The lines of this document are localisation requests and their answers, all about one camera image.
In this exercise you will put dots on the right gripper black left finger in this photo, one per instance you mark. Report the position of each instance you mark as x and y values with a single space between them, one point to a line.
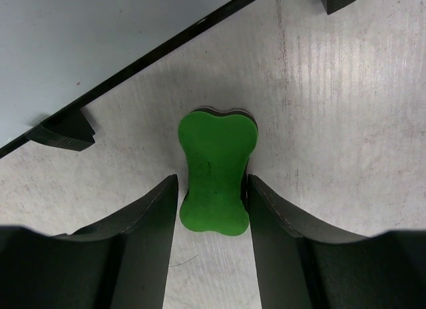
120 261

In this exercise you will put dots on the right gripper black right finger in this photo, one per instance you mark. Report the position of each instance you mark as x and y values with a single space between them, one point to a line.
304 262

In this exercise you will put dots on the green bone-shaped eraser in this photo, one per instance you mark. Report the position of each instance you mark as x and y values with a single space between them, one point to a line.
217 146

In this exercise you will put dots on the black-framed whiteboard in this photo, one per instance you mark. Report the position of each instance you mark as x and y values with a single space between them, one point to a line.
58 55

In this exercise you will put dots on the black wire whiteboard stand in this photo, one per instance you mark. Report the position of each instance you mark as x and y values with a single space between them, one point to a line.
70 129

